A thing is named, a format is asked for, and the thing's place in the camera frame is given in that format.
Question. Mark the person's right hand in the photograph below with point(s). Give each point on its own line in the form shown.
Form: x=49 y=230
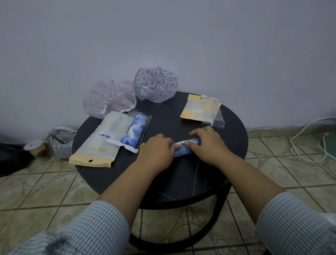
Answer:
x=212 y=149

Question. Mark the person's left hand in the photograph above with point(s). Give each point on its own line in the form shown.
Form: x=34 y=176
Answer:
x=157 y=155

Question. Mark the blue flower shower cap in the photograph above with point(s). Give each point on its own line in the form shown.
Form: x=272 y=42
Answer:
x=136 y=128
x=183 y=151

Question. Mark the stack of yellow small pouches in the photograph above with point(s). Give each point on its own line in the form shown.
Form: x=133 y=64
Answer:
x=197 y=109

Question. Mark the cream packet with barcode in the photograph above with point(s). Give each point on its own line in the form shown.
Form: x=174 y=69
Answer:
x=99 y=149

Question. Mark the pink print shower cap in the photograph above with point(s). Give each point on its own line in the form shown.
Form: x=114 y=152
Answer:
x=105 y=99

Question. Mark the person's right forearm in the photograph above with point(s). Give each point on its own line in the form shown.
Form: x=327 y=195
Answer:
x=254 y=186

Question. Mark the black round side table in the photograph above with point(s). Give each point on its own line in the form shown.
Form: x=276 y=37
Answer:
x=168 y=118

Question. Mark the silver quilted handbag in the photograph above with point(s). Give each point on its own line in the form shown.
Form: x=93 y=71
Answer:
x=61 y=147

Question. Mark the ribbon spool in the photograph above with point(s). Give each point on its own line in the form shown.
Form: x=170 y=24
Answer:
x=35 y=148

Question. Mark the black bag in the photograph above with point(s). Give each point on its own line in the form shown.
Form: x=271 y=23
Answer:
x=11 y=160

